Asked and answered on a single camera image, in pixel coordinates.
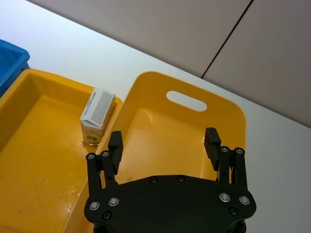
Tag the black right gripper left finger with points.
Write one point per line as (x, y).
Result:
(114, 155)

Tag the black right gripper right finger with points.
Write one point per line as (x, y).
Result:
(212, 145)

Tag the small white and yellow carton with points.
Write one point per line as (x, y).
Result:
(97, 109)

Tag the shallow yellow plastic tray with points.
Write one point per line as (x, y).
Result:
(36, 150)

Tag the blue plastic bin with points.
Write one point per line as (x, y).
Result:
(9, 63)

